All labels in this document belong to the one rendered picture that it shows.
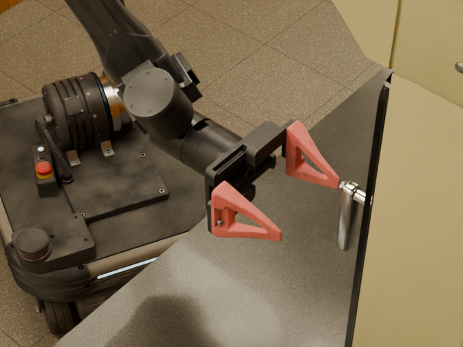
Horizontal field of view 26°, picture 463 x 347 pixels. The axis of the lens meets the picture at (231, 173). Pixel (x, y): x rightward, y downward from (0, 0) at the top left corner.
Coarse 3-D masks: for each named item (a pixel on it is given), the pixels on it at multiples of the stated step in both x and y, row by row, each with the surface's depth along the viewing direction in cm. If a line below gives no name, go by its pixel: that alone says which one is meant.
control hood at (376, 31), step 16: (336, 0) 76; (352, 0) 75; (368, 0) 74; (384, 0) 73; (400, 0) 72; (352, 16) 76; (368, 16) 75; (384, 16) 74; (400, 16) 73; (352, 32) 77; (368, 32) 76; (384, 32) 75; (368, 48) 77; (384, 48) 76; (384, 64) 77
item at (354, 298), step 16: (384, 96) 80; (384, 112) 81; (368, 176) 87; (368, 192) 88; (368, 208) 89; (368, 224) 91; (352, 288) 98; (352, 304) 99; (352, 320) 101; (352, 336) 103
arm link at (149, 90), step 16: (144, 64) 104; (176, 64) 113; (128, 80) 104; (144, 80) 103; (160, 80) 103; (192, 80) 115; (128, 96) 103; (144, 96) 102; (160, 96) 102; (176, 96) 102; (192, 96) 113; (128, 112) 112; (144, 112) 102; (160, 112) 101; (176, 112) 103; (192, 112) 106; (144, 128) 106; (160, 128) 104; (176, 128) 105
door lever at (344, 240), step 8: (344, 184) 97; (352, 184) 97; (344, 192) 96; (352, 192) 96; (360, 192) 96; (344, 200) 97; (352, 200) 97; (360, 200) 96; (344, 208) 98; (352, 208) 97; (344, 216) 99; (352, 216) 98; (344, 224) 99; (352, 224) 99; (344, 232) 100; (352, 232) 100; (336, 240) 102; (344, 240) 101; (352, 240) 102; (344, 248) 102
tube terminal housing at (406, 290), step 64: (448, 0) 69; (448, 64) 72; (384, 128) 81; (448, 128) 76; (384, 192) 85; (448, 192) 80; (384, 256) 90; (448, 256) 84; (384, 320) 96; (448, 320) 89
